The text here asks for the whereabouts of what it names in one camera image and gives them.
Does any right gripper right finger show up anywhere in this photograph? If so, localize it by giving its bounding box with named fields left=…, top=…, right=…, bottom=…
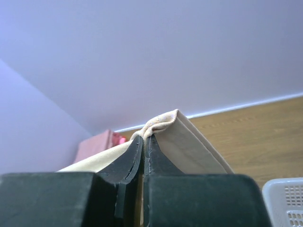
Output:
left=143, top=136, right=271, bottom=227

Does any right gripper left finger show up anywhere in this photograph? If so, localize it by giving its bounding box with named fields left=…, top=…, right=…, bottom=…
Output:
left=0, top=137, right=143, bottom=227

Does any beige t shirt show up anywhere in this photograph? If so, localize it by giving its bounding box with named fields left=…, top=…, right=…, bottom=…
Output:
left=62, top=109, right=233, bottom=174

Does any folded light pink t shirt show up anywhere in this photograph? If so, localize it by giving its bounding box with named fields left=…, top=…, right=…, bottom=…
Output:
left=112, top=132, right=127, bottom=147

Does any white plastic basket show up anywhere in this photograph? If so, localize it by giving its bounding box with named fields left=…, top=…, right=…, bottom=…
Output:
left=262, top=177, right=303, bottom=227

